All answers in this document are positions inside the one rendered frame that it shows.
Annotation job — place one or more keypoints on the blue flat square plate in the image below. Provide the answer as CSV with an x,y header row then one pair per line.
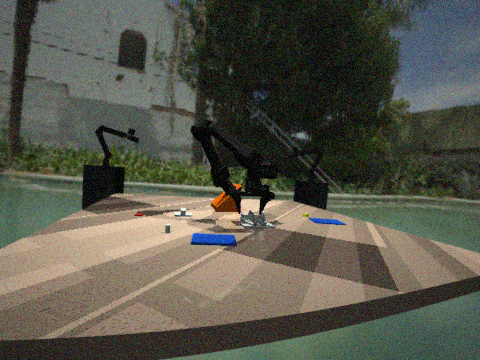
x,y
326,221

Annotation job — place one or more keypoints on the blue rectangular plate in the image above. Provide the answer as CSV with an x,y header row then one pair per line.
x,y
210,239

